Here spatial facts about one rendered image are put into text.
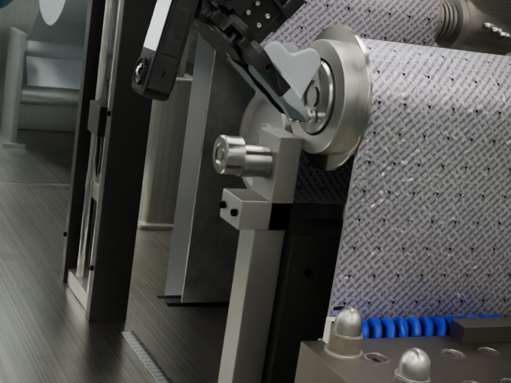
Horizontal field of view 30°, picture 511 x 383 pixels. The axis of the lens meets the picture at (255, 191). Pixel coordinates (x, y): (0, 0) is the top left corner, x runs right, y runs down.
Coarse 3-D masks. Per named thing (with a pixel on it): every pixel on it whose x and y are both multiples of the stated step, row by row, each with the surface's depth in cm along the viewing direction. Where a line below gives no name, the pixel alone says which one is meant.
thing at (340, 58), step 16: (320, 48) 94; (336, 48) 92; (336, 64) 91; (352, 64) 91; (336, 80) 91; (352, 80) 90; (336, 96) 91; (352, 96) 90; (336, 112) 91; (352, 112) 90; (336, 128) 91; (304, 144) 97; (320, 144) 94; (336, 144) 92
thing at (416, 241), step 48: (384, 192) 94; (432, 192) 96; (480, 192) 99; (384, 240) 95; (432, 240) 98; (480, 240) 100; (336, 288) 94; (384, 288) 97; (432, 288) 99; (480, 288) 102
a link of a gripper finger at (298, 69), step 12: (264, 48) 87; (276, 48) 88; (276, 60) 88; (288, 60) 89; (300, 60) 89; (312, 60) 90; (252, 72) 88; (288, 72) 89; (300, 72) 90; (312, 72) 90; (264, 84) 89; (300, 84) 90; (276, 96) 89; (288, 96) 89; (300, 96) 90; (288, 108) 90; (300, 108) 90; (300, 120) 92
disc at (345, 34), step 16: (336, 32) 95; (352, 32) 92; (352, 48) 92; (368, 64) 89; (368, 80) 89; (368, 96) 89; (368, 112) 89; (352, 128) 91; (352, 144) 91; (320, 160) 97; (336, 160) 94
